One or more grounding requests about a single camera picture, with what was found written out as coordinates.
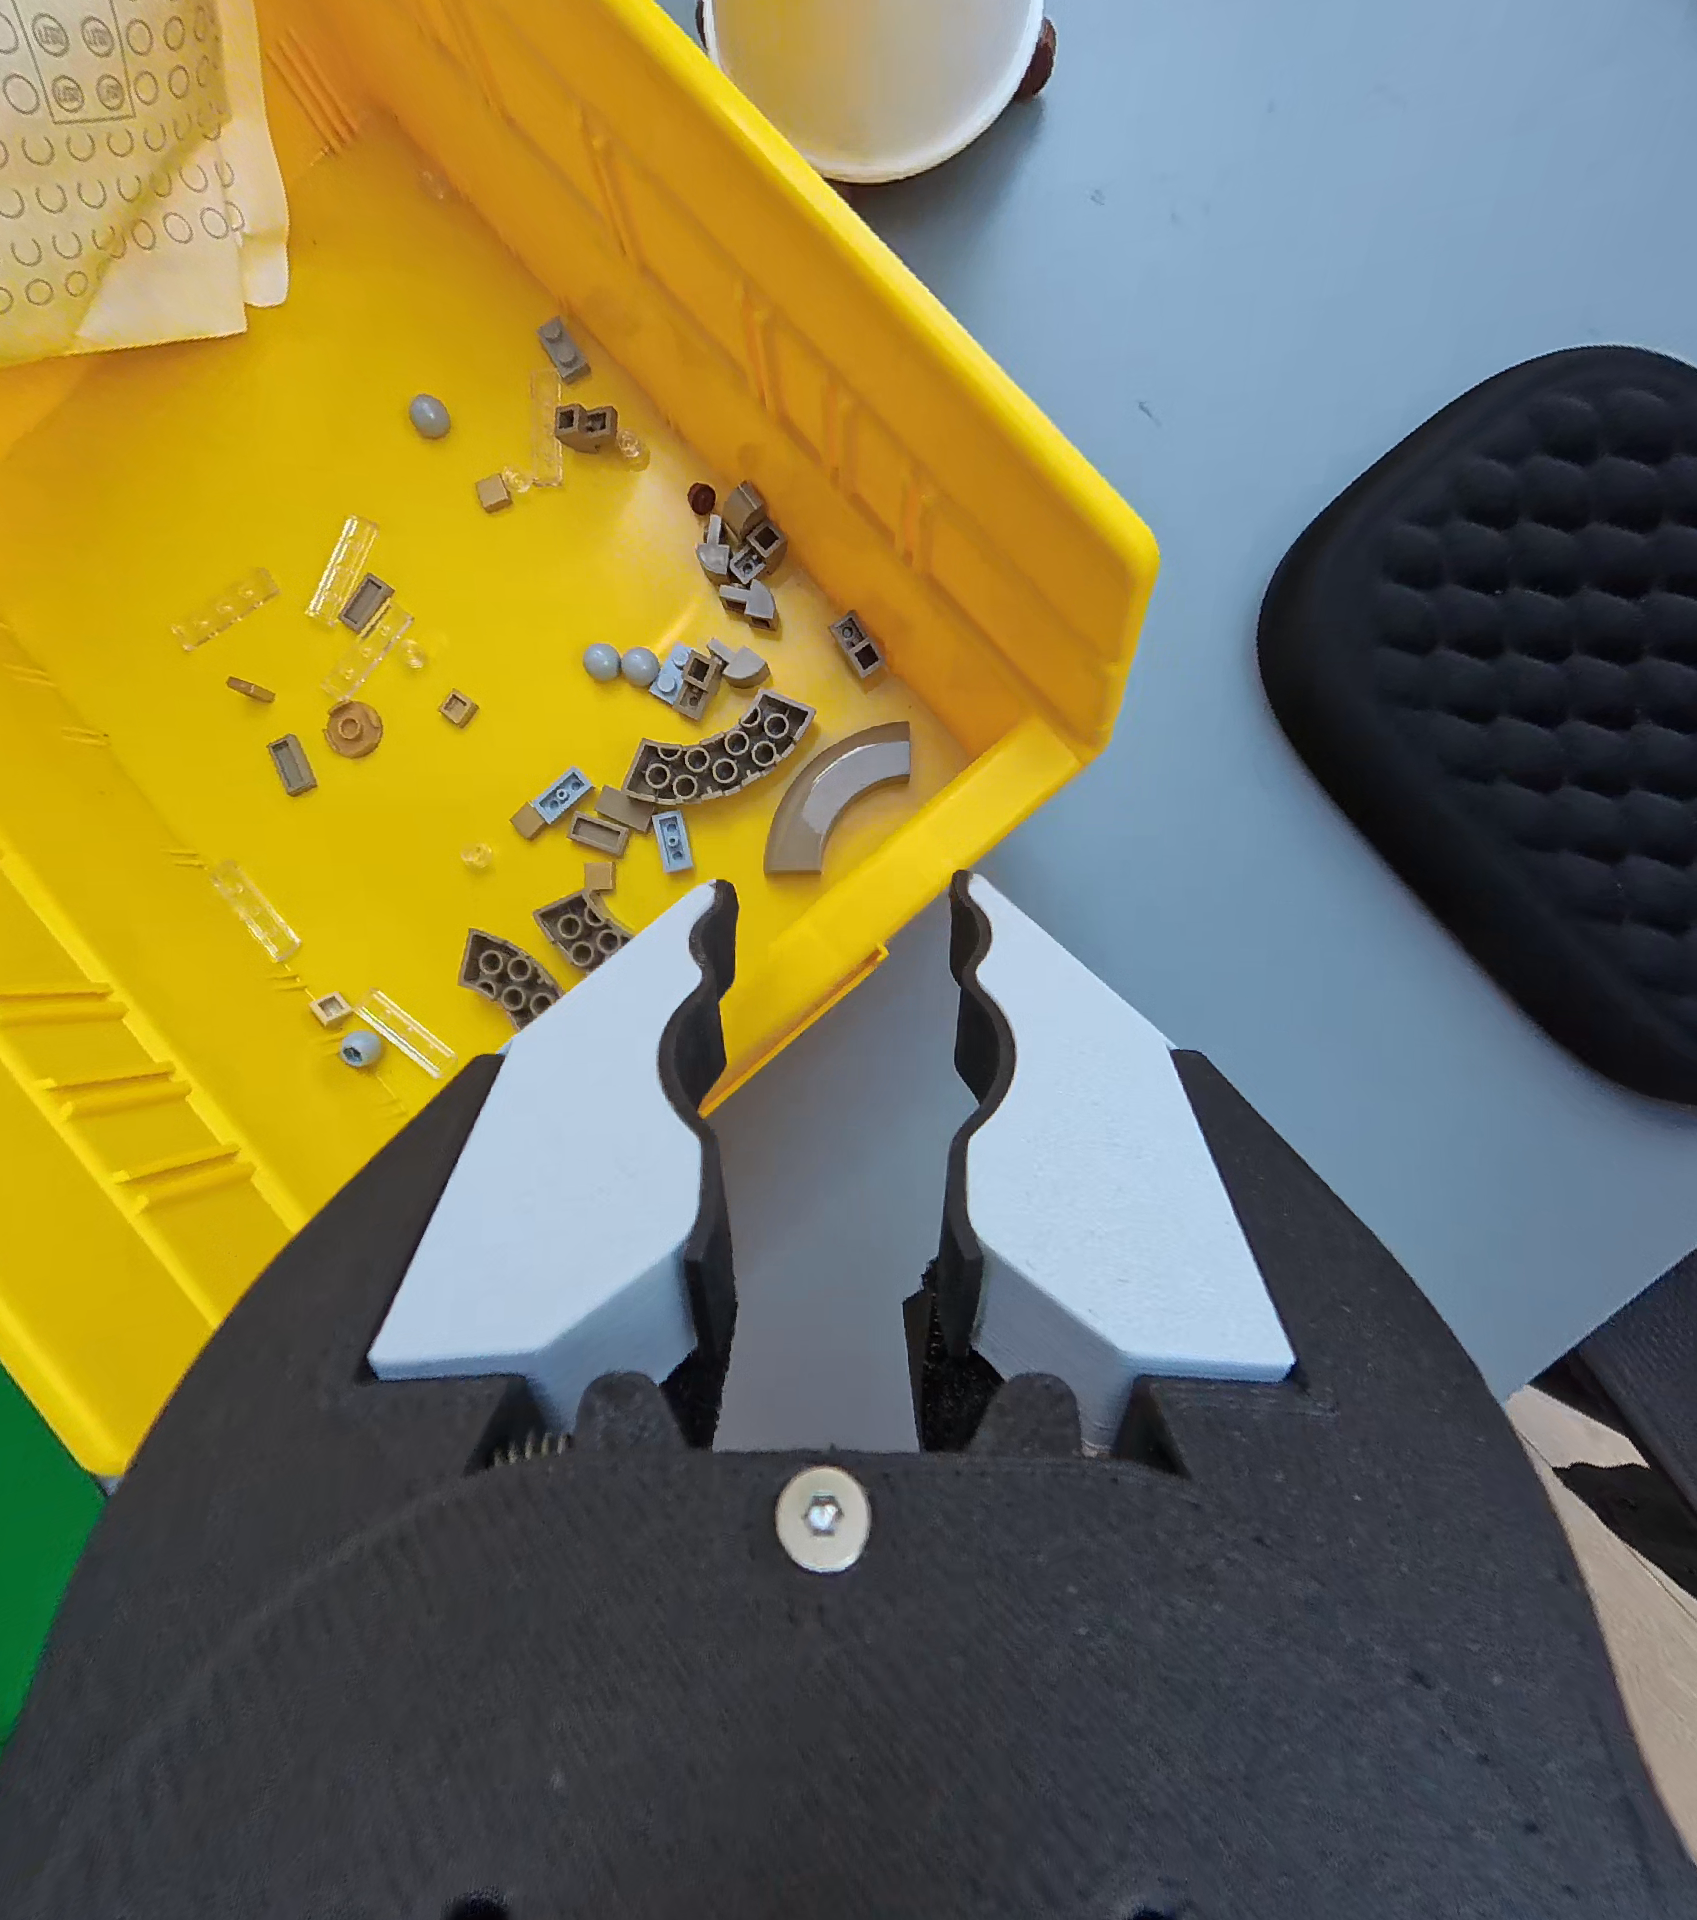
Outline yellow plastic bin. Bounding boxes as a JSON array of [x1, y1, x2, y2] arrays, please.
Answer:
[[0, 0, 1162, 1479]]

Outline white paper cup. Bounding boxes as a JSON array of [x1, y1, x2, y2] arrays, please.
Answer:
[[698, 0, 1056, 185]]

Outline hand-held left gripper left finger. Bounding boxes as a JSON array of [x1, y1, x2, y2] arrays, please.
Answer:
[[369, 878, 743, 1450]]

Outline black padded wrist rest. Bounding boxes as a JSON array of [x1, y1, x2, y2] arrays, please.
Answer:
[[1256, 344, 1697, 1112]]

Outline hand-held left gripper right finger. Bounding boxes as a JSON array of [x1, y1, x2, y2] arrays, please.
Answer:
[[908, 870, 1301, 1451]]

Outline large crumpled paper bag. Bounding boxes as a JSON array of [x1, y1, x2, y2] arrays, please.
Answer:
[[0, 0, 292, 373]]

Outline lego pieces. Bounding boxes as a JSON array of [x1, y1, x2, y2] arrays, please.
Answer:
[[170, 313, 916, 1073]]

